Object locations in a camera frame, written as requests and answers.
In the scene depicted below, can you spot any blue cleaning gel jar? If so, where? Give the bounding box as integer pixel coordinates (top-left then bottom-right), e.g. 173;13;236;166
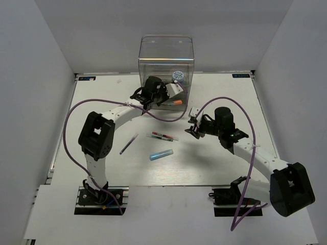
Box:
172;70;185;83

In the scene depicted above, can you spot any clear plastic drawer organizer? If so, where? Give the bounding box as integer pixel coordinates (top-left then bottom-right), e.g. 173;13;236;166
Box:
138;35;195;111

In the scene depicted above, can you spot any blue highlighter marker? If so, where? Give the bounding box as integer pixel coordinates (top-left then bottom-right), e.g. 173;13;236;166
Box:
149;149;174;161

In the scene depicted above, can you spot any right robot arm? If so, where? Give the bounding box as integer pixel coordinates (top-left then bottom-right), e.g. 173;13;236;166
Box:
186;107;315;217

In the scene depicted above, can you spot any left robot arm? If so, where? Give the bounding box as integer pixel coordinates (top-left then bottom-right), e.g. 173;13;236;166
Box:
78;76;169;204

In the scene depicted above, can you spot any red refill pen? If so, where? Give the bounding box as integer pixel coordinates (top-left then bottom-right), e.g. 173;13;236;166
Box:
152;131;179;141

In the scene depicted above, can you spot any green refill pen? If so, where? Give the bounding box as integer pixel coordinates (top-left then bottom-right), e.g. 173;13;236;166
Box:
146;134;174;142

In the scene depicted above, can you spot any right blue table label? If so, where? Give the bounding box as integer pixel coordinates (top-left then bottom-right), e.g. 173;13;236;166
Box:
232;73;250;78

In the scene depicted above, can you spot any blue table label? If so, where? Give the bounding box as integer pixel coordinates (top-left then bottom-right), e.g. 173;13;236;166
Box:
232;73;250;78
78;76;96;81

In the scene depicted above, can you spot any dark blue pen refill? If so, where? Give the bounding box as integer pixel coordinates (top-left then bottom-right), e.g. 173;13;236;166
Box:
119;133;138;155

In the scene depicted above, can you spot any left blue table label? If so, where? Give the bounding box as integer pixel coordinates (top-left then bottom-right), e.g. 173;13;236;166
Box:
78;76;96;81

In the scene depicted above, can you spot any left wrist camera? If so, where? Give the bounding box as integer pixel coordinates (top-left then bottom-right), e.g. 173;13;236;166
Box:
166;83;183;98

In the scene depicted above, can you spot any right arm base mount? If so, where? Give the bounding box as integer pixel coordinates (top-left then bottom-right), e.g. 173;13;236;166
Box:
208;186;257;217

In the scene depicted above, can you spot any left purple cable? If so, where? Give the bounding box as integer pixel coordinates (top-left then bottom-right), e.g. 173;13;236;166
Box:
63;80;190;214

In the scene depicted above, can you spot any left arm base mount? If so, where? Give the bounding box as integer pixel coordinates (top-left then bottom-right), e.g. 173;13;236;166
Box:
74;186;129;216

